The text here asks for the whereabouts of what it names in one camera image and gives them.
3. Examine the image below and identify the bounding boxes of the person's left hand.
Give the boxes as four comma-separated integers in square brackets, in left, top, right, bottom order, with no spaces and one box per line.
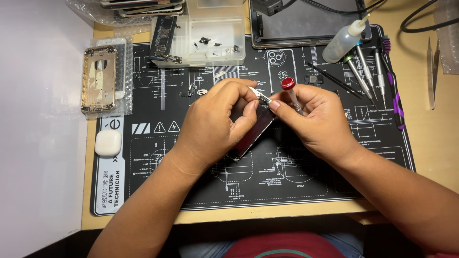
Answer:
[172,77,260,173]

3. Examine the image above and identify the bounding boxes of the person's right hand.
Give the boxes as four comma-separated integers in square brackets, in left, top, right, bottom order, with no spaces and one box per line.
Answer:
[269,85,367,167]

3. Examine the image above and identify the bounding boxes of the red-capped precision screwdriver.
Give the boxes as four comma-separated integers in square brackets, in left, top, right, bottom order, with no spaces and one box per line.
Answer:
[280,77,305,116]

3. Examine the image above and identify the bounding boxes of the black phone screen assembly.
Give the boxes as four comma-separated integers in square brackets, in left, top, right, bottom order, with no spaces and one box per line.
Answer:
[227,86,277,161]

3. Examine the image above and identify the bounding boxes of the small black flex part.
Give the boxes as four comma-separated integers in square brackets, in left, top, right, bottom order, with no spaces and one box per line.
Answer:
[178,82,197,98]

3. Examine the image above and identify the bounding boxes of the black spudger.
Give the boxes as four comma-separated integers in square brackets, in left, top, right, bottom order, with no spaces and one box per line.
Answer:
[305,61,364,100]

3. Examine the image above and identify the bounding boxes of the black printed repair mat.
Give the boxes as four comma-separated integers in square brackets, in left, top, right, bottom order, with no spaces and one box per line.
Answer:
[90,24,416,216]

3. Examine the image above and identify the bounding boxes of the green-ringed precision screwdriver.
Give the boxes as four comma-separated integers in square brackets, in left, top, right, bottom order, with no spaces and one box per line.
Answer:
[343,54,378,108]

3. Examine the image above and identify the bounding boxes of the blue-ringed precision screwdriver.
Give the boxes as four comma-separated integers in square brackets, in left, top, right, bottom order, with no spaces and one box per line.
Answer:
[355,41,378,103]

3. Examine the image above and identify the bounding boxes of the silver precision screwdriver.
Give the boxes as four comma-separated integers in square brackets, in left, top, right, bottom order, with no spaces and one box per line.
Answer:
[373,39,387,109]

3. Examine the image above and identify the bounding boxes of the purple and black brush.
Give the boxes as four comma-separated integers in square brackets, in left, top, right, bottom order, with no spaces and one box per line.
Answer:
[380,35,406,130]

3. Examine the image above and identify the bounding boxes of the clear squeeze bottle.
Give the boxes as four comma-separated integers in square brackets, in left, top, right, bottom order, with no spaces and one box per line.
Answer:
[322,14,371,64]

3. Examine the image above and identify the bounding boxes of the small phone parts in box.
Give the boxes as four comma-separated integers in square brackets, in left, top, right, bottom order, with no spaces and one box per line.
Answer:
[193,36,241,57]

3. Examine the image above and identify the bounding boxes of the black phone logic board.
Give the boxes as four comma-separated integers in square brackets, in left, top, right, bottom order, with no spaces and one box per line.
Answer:
[149,15,183,65]

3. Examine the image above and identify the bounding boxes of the clear plastic parts box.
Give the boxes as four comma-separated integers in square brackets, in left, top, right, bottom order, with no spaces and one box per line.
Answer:
[151,0,246,69]

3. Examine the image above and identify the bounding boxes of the white earbuds case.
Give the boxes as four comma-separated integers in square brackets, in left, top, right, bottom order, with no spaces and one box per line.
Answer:
[95,129,123,157]

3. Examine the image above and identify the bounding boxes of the grey tablet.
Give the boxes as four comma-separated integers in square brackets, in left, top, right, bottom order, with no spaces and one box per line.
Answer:
[250,0,373,49]

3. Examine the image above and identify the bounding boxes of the gold phone housing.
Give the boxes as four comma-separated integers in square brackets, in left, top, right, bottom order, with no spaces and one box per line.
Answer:
[81,46,118,114]

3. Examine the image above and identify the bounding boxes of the silver tweezers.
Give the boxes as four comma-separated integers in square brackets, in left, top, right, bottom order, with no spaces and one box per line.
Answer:
[426,37,440,110]

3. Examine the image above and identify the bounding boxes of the black adapter block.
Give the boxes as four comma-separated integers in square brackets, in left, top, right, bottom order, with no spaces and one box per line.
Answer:
[255,0,284,17]

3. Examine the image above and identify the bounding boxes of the stack of phones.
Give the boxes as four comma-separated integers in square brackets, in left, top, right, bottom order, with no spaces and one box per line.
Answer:
[100,0,186,18]

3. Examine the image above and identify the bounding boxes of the clear plastic bag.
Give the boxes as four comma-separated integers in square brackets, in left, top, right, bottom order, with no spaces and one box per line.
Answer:
[433,0,459,75]

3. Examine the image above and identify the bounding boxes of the clear plastic wrap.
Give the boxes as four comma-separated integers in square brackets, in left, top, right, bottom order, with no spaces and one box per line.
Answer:
[66,0,153,28]

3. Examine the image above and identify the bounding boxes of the thin black cable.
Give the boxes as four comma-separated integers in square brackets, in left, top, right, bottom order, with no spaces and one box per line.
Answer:
[281,0,388,15]

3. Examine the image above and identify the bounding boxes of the thick black cable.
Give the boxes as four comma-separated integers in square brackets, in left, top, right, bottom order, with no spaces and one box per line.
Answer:
[400,0,459,34]

